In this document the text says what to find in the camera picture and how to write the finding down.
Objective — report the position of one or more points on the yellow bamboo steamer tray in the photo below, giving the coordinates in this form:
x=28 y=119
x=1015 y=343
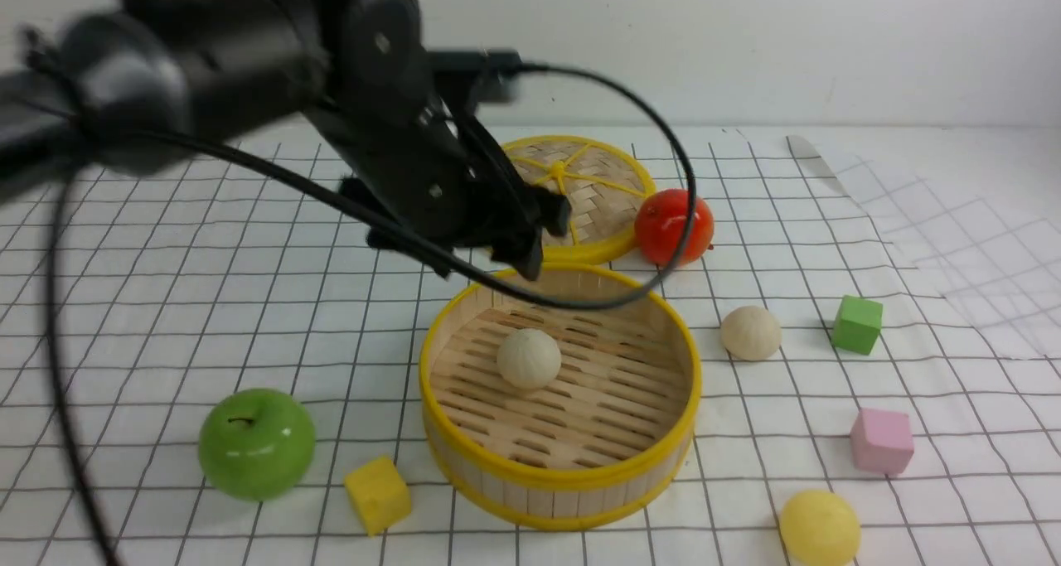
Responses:
x=602 y=440

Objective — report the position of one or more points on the yellow cube block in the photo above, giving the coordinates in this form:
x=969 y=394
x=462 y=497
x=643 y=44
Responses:
x=378 y=494

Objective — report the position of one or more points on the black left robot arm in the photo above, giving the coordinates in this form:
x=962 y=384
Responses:
x=133 y=87

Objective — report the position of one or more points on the green apple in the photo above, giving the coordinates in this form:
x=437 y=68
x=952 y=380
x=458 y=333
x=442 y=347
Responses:
x=256 y=444

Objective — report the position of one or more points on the white ribbed bun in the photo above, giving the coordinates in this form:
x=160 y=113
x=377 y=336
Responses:
x=529 y=359

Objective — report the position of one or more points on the yellow bamboo steamer lid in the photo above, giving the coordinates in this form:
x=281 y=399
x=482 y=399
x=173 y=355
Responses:
x=604 y=185

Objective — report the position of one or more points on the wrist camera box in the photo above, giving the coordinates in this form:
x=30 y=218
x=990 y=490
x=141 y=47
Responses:
x=466 y=78

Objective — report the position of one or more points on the white grid tablecloth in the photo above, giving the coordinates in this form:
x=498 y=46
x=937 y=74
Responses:
x=864 y=370

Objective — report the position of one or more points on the pink cube block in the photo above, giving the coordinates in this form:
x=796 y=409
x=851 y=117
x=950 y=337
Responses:
x=882 y=441

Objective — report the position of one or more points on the green cube block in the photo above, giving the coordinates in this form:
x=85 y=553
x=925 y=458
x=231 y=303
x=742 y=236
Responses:
x=857 y=325

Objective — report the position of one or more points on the cream round bun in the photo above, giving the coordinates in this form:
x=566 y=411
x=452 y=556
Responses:
x=751 y=333

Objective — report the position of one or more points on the red tomato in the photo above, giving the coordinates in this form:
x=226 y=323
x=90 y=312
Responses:
x=660 y=222

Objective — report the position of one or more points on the yellow round bun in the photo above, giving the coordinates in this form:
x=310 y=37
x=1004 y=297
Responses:
x=818 y=527

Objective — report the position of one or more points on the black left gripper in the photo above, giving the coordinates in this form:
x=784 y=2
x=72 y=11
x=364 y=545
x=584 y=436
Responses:
x=447 y=180

